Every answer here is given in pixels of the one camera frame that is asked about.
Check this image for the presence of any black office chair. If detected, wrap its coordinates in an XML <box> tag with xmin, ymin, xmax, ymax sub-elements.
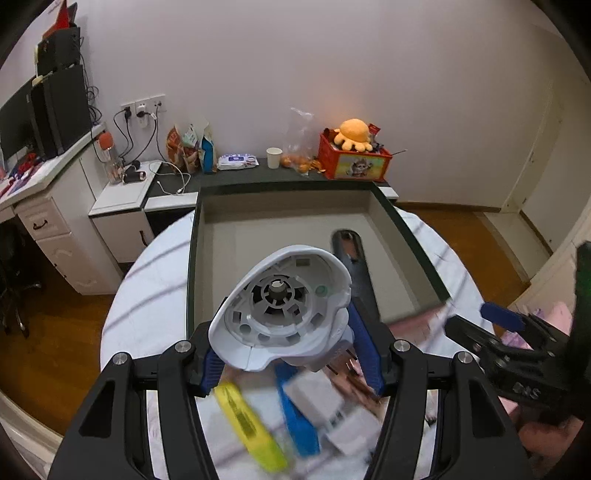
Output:
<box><xmin>0</xmin><ymin>226</ymin><xmax>47</xmax><ymax>337</ymax></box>

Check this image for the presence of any pink box with dark rim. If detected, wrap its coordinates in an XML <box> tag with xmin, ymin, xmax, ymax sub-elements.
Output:
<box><xmin>187</xmin><ymin>182</ymin><xmax>452</xmax><ymax>344</ymax></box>

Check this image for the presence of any white nightstand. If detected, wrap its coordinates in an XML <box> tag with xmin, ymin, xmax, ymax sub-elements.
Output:
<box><xmin>89</xmin><ymin>161</ymin><xmax>163</xmax><ymax>264</ymax></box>

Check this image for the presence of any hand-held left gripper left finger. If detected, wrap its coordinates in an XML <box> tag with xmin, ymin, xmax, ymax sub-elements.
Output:
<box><xmin>48</xmin><ymin>323</ymin><xmax>227</xmax><ymax>480</ymax></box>

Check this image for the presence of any cream door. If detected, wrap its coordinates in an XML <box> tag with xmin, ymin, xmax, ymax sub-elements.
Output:
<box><xmin>519</xmin><ymin>83</ymin><xmax>591</xmax><ymax>259</ymax></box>

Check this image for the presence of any yellow rectangular case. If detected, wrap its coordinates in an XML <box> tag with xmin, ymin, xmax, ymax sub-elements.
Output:
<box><xmin>215</xmin><ymin>381</ymin><xmax>289</xmax><ymax>474</ymax></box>

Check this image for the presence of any small black speaker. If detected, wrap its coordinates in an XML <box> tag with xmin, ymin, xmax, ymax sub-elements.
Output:
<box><xmin>37</xmin><ymin>27</ymin><xmax>81</xmax><ymax>77</ymax></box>

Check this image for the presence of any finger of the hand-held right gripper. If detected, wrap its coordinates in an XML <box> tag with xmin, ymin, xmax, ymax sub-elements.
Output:
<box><xmin>444</xmin><ymin>315</ymin><xmax>532</xmax><ymax>366</ymax></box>
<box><xmin>480</xmin><ymin>302</ymin><xmax>561</xmax><ymax>352</ymax></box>

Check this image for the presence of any blue snack bag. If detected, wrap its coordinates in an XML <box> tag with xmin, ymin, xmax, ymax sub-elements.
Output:
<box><xmin>201</xmin><ymin>131</ymin><xmax>219</xmax><ymax>174</ymax></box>

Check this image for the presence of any orange octopus plush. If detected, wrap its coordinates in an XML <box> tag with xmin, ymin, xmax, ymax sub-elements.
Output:
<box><xmin>333</xmin><ymin>119</ymin><xmax>374</xmax><ymax>152</ymax></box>

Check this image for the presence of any white round plug-in device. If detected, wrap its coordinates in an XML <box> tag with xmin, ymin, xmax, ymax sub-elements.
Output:
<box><xmin>208</xmin><ymin>246</ymin><xmax>354</xmax><ymax>372</ymax></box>

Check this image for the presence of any black monitor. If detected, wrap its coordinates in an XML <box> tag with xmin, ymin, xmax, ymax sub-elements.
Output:
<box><xmin>0</xmin><ymin>85</ymin><xmax>42</xmax><ymax>162</ymax></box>

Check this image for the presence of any blue rectangular case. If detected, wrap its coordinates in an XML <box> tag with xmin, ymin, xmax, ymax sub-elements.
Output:
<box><xmin>274</xmin><ymin>362</ymin><xmax>321</xmax><ymax>457</ymax></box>

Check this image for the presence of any white cable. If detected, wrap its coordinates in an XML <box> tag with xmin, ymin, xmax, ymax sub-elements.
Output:
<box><xmin>154</xmin><ymin>161</ymin><xmax>191</xmax><ymax>195</ymax></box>

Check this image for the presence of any red snack bag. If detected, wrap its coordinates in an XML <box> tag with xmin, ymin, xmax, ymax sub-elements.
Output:
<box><xmin>166</xmin><ymin>126</ymin><xmax>186</xmax><ymax>168</ymax></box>

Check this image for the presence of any white wall outlet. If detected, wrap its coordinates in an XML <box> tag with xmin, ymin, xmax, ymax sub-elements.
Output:
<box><xmin>121</xmin><ymin>95</ymin><xmax>166</xmax><ymax>130</ymax></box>

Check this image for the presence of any large black speaker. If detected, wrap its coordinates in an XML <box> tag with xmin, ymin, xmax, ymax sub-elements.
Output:
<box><xmin>30</xmin><ymin>65</ymin><xmax>93</xmax><ymax>158</ymax></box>

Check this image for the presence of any wet wipes pack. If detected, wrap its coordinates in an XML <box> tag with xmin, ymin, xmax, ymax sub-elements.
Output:
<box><xmin>217</xmin><ymin>154</ymin><xmax>259</xmax><ymax>171</ymax></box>

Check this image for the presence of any white cube charger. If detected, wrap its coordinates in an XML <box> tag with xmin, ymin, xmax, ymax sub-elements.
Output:
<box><xmin>281</xmin><ymin>371</ymin><xmax>347</xmax><ymax>432</ymax></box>

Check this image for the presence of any white power adapter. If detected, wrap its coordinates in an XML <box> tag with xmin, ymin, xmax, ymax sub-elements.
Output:
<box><xmin>323</xmin><ymin>406</ymin><xmax>382</xmax><ymax>457</ymax></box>

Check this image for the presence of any white desk with drawers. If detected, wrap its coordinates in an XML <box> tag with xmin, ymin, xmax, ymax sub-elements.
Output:
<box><xmin>0</xmin><ymin>124</ymin><xmax>122</xmax><ymax>296</ymax></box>

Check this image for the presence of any black power cable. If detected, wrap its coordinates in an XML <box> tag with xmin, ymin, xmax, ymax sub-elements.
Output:
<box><xmin>113</xmin><ymin>104</ymin><xmax>160</xmax><ymax>164</ymax></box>

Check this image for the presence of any clear bottle with red cap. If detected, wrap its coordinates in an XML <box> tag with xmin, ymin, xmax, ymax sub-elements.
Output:
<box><xmin>98</xmin><ymin>134</ymin><xmax>125</xmax><ymax>185</ymax></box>

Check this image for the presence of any red storage box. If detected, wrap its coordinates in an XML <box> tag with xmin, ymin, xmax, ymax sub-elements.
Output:
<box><xmin>318</xmin><ymin>130</ymin><xmax>393</xmax><ymax>182</ymax></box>

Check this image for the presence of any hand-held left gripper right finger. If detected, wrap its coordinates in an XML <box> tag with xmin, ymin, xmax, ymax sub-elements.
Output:
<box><xmin>346</xmin><ymin>300</ymin><xmax>532</xmax><ymax>480</ymax></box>

